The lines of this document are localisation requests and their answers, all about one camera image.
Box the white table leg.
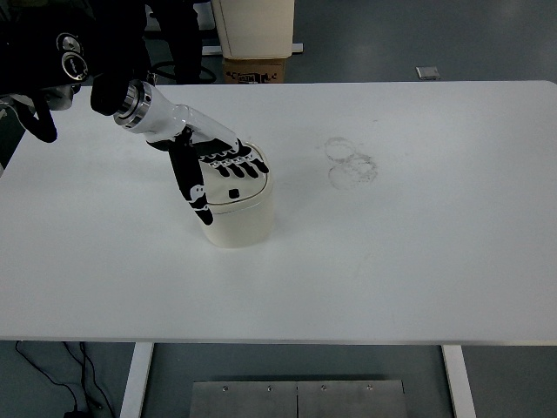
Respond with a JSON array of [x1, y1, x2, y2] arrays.
[[118, 342, 155, 418], [440, 344, 478, 418]]

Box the grey metal plate with screws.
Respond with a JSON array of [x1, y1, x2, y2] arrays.
[[191, 379, 408, 418]]

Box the large cream plastic container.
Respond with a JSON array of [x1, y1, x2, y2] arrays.
[[211, 0, 297, 60]]

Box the black floor cables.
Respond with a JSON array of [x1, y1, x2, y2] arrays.
[[14, 340, 115, 418]]

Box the person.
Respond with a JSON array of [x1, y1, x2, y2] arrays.
[[144, 0, 204, 84]]

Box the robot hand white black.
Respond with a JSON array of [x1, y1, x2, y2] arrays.
[[135, 88, 270, 227]]

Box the cream trash bin with lid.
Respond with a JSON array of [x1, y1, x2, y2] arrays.
[[191, 141, 276, 249]]

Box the cardboard box with black print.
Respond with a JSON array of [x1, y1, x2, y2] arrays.
[[222, 57, 289, 84]]

